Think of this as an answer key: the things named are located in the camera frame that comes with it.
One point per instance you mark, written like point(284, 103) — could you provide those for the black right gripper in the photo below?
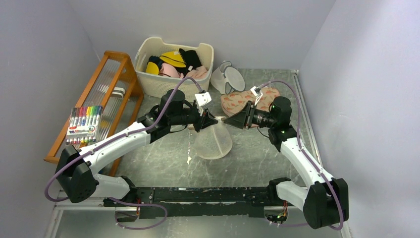
point(242, 118)

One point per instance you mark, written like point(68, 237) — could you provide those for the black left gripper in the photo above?
point(204, 120)

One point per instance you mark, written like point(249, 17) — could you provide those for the white mesh laundry bag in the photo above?
point(213, 142)

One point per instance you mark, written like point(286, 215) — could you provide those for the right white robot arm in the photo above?
point(324, 199)

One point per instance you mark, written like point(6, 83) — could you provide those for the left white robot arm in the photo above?
point(78, 169)

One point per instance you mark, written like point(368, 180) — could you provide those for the pink floral laundry bag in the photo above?
point(234, 102)

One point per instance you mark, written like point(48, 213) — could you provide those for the white blue-trimmed mesh bag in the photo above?
point(227, 79)

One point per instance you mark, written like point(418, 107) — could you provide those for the cream plastic laundry basket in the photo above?
point(157, 86)

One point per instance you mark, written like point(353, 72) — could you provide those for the black garment in basket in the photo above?
point(191, 59)

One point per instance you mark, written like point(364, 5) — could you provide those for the pink garment in basket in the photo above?
point(168, 70)

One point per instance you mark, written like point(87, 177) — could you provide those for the yellow garment in basket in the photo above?
point(155, 62)

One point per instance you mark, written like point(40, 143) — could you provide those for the wooden rack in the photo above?
point(113, 86)

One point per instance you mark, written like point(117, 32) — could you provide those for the coloured marker pen pack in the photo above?
point(84, 124)

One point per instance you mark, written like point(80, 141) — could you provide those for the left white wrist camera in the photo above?
point(203, 100)

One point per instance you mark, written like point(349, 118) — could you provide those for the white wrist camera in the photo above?
point(257, 92)
point(203, 100)

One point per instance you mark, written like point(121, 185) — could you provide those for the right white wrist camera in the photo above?
point(257, 92)

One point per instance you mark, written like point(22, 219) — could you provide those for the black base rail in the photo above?
point(156, 202)

